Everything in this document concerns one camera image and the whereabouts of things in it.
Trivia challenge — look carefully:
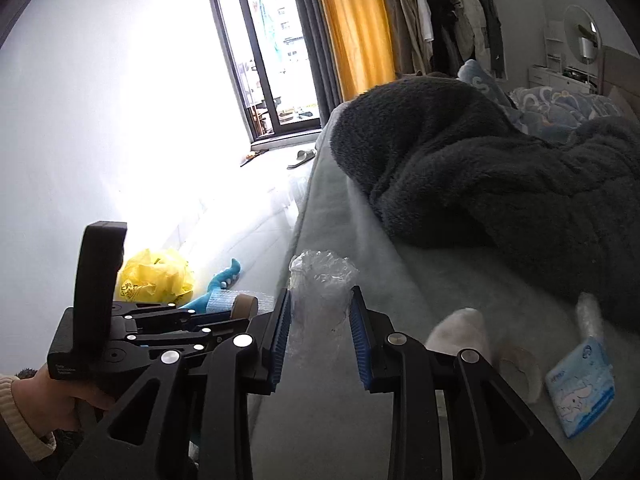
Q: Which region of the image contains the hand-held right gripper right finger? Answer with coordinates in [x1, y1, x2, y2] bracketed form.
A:
[349, 285, 583, 480]

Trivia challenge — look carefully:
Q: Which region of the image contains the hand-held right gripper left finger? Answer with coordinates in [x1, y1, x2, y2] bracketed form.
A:
[57, 287, 292, 480]

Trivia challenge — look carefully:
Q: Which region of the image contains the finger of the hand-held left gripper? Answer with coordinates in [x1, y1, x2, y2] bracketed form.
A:
[107, 316, 261, 367]
[112, 300, 236, 329]

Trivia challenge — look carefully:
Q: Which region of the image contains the brown tape roll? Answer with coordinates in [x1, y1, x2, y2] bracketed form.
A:
[231, 296, 259, 320]

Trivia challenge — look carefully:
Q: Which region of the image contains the clear plastic bag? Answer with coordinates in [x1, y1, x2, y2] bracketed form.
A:
[289, 249, 360, 361]

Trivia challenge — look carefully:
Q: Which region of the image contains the blue tissue packet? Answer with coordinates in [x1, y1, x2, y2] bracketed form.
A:
[545, 336, 616, 440]

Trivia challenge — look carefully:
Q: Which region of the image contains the small clear plastic wrap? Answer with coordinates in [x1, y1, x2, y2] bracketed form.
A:
[575, 292, 608, 341]

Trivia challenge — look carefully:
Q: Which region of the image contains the person's left forearm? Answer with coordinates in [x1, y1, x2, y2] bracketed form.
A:
[0, 374, 63, 480]

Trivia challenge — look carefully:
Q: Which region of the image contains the person's left hand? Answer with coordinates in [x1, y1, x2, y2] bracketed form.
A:
[10, 362, 118, 433]

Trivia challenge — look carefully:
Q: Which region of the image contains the yellow plastic bag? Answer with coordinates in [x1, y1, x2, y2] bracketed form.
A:
[115, 249, 196, 306]

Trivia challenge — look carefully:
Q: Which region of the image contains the bubble wrap sheet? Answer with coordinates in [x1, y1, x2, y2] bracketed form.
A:
[205, 290, 273, 316]

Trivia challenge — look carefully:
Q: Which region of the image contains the blue toy dinosaur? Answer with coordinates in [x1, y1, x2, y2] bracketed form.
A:
[177, 258, 242, 311]

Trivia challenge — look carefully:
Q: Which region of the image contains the grey slipper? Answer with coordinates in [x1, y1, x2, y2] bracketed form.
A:
[286, 150, 317, 170]

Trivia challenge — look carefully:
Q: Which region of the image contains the dark grey fleece blanket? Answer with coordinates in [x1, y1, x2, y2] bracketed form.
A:
[330, 76, 640, 333]

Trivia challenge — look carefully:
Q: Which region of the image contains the sliding glass door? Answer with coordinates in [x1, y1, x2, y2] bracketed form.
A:
[205, 0, 323, 143]

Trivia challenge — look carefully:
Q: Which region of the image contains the cloud patterned duvet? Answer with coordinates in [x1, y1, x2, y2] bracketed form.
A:
[457, 59, 626, 143]

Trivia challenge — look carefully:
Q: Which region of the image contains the dark grey curtain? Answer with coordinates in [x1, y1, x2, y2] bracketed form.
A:
[375, 0, 416, 78]
[287, 0, 343, 116]

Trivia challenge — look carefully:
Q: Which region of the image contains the yellow curtain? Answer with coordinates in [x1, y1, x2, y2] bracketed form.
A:
[311, 0, 396, 103]

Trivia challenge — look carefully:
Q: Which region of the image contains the beige coat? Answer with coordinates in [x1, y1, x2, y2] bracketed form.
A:
[395, 0, 433, 76]

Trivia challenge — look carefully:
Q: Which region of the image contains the white vanity table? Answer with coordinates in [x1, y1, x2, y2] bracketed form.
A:
[529, 64, 603, 95]

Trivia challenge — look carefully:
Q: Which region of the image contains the black garment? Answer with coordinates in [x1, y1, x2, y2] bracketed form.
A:
[407, 0, 463, 76]

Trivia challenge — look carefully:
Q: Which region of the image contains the dark grey garment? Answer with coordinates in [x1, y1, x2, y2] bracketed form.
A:
[475, 0, 506, 81]

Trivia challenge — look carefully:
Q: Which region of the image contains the beige pillow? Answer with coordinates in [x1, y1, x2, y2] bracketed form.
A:
[607, 85, 640, 121]

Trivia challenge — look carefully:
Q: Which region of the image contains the white shelf organizer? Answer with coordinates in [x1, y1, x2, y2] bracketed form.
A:
[545, 20, 568, 68]

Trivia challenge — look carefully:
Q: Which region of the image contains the silver table lamp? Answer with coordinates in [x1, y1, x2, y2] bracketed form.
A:
[579, 35, 600, 81]

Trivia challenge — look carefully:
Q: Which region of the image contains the round white mirror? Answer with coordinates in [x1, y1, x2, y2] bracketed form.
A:
[564, 5, 601, 66]

